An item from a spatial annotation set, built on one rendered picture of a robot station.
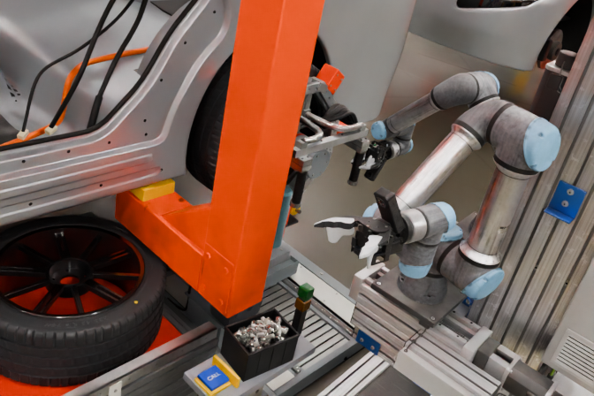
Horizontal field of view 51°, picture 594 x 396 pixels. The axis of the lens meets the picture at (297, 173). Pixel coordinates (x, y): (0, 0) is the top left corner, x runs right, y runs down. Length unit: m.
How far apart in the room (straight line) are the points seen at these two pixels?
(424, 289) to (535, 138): 0.59
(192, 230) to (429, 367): 0.88
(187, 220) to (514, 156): 1.10
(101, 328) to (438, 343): 1.03
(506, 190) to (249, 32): 0.78
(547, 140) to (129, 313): 1.37
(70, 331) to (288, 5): 1.17
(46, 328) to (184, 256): 0.49
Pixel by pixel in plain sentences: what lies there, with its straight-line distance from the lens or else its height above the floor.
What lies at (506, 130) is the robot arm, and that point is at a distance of 1.62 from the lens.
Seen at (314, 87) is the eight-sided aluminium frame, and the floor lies 1.10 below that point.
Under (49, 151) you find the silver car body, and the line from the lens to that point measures 2.08.
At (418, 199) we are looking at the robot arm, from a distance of 1.62.
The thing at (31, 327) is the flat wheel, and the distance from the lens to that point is 2.12.
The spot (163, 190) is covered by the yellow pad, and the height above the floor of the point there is 0.71.
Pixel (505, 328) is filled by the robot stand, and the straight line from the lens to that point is 2.07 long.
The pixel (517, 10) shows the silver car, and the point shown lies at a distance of 4.69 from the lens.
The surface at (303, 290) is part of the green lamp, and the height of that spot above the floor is 0.66.
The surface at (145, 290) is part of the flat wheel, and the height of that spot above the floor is 0.50.
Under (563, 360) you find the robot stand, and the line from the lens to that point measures 1.99.
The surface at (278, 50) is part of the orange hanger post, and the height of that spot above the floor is 1.45.
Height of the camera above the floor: 1.96
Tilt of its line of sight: 28 degrees down
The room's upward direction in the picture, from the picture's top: 12 degrees clockwise
